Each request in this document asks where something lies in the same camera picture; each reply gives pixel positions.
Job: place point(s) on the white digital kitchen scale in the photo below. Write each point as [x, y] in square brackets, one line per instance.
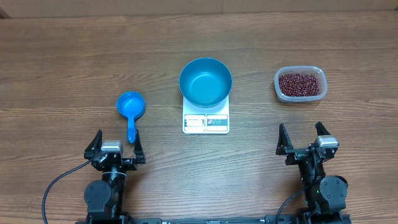
[214, 120]

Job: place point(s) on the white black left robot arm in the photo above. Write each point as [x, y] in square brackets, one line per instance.
[105, 197]

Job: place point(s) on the red beans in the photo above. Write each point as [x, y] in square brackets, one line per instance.
[297, 84]

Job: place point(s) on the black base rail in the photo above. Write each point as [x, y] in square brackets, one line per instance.
[211, 221]

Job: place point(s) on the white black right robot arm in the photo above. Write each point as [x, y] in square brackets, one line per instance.
[325, 195]

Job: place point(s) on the clear plastic food container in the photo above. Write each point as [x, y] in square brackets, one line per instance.
[312, 70]

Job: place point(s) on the blue plastic measuring scoop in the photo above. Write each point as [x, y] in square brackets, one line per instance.
[132, 106]

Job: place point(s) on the blue metal bowl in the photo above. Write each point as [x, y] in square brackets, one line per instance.
[205, 82]

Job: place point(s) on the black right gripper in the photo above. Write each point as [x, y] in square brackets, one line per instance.
[285, 147]

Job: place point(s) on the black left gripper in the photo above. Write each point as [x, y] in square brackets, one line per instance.
[140, 155]

